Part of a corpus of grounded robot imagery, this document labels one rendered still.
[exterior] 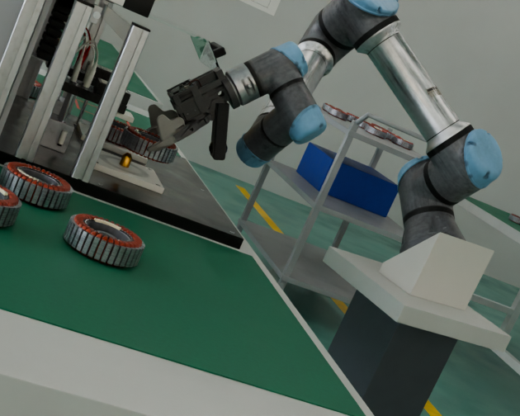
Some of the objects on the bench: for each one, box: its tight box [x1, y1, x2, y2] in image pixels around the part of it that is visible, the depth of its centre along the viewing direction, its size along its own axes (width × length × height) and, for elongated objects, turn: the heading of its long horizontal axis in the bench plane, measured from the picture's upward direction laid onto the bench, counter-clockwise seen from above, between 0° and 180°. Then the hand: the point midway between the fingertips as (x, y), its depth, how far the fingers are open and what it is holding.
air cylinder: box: [40, 112, 74, 154], centre depth 177 cm, size 5×8×6 cm
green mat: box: [0, 160, 366, 416], centre depth 126 cm, size 94×61×1 cm, turn 40°
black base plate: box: [0, 95, 243, 249], centre depth 193 cm, size 47×64×2 cm
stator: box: [0, 162, 73, 210], centre depth 144 cm, size 11×11×4 cm
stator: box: [64, 214, 145, 267], centre depth 132 cm, size 11×11×4 cm
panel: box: [0, 0, 53, 149], centre depth 182 cm, size 1×66×30 cm, turn 130°
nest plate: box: [94, 150, 164, 194], centre depth 182 cm, size 15×15×1 cm
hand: (145, 145), depth 182 cm, fingers closed on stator, 13 cm apart
